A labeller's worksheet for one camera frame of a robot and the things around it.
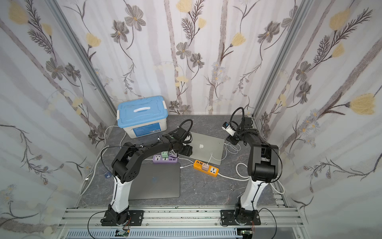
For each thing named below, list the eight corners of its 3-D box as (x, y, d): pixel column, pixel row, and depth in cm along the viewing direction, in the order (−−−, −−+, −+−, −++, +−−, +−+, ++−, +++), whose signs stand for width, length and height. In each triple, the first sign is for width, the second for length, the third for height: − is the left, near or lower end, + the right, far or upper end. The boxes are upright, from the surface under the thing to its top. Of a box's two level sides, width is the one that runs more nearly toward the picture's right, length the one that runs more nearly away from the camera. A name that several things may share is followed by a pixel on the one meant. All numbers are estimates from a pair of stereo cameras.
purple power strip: (153, 163, 96) (152, 160, 94) (154, 156, 99) (153, 154, 96) (177, 163, 96) (177, 160, 94) (178, 156, 99) (177, 154, 96)
